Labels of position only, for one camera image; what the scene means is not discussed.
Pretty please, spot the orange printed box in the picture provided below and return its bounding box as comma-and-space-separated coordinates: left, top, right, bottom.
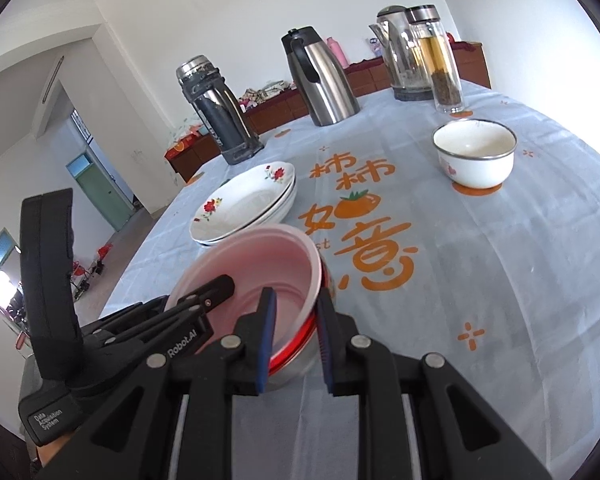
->
165, 135, 206, 158

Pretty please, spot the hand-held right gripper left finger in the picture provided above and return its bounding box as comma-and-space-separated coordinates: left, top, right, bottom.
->
32, 287, 279, 480

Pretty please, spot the pink plastic bowl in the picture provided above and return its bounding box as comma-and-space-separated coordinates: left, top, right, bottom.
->
166, 226, 326, 368

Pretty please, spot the glass tea bottle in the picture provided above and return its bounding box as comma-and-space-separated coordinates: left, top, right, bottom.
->
405, 4, 467, 115

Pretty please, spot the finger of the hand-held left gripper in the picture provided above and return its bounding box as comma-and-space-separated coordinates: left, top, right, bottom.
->
142, 304, 216, 362
165, 274, 236, 318

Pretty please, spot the stainless steel carafe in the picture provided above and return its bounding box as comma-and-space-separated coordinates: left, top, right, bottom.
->
281, 26, 361, 127

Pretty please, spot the colourful cloth pile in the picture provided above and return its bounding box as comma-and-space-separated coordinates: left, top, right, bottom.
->
237, 80, 297, 111

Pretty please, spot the white plate with red flowers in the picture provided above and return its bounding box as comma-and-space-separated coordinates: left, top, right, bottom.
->
189, 160, 297, 241

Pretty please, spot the stainless steel electric kettle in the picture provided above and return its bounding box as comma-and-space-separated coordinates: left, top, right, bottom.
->
369, 5, 438, 102

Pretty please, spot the light blue printed tablecloth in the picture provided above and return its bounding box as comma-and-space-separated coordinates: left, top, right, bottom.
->
100, 80, 600, 480

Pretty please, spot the white enamel bowl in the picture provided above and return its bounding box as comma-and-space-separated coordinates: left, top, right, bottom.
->
432, 119, 517, 191

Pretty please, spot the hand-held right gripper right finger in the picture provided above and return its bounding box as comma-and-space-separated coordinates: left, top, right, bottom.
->
316, 290, 553, 480

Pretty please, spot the green door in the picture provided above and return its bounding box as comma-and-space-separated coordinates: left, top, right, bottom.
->
65, 152, 133, 233

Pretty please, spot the ceiling tube light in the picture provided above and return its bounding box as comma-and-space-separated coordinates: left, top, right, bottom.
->
39, 55, 66, 106

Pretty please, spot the white plate with pink flowers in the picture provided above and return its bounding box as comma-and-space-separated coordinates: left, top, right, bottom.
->
200, 175, 299, 243

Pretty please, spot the black vacuum flask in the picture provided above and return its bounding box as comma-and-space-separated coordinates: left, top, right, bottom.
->
175, 56, 265, 166

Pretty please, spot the pink thermos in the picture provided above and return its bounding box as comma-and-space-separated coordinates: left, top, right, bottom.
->
325, 36, 350, 68

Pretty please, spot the brown wooden sideboard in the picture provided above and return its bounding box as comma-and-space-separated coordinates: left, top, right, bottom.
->
164, 40, 492, 183

